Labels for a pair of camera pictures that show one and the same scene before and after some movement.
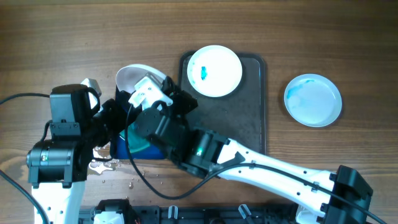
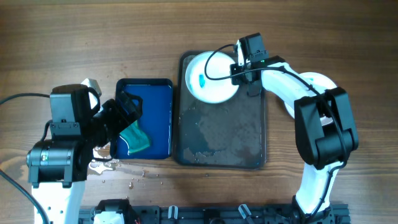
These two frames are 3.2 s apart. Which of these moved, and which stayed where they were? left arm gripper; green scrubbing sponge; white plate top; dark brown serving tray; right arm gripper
Moved: white plate top; right arm gripper
Stayed: dark brown serving tray; left arm gripper; green scrubbing sponge
